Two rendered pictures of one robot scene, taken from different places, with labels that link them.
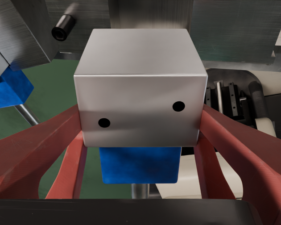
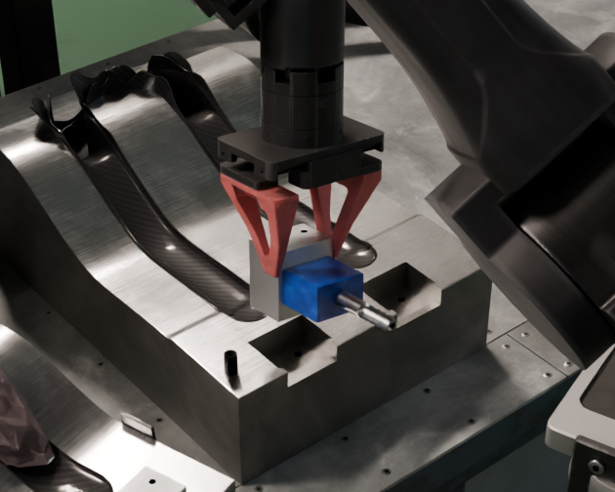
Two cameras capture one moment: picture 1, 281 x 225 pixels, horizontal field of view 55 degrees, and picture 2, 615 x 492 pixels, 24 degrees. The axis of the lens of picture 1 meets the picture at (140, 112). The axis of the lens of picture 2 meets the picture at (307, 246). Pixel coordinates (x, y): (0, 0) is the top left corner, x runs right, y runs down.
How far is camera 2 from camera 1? 1.05 m
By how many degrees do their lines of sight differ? 95
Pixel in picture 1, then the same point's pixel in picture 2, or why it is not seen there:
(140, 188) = (352, 296)
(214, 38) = (341, 323)
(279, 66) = (485, 418)
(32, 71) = not seen: outside the picture
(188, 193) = not seen: outside the picture
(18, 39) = (187, 475)
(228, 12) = not seen: hidden behind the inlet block
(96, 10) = (247, 354)
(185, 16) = (319, 359)
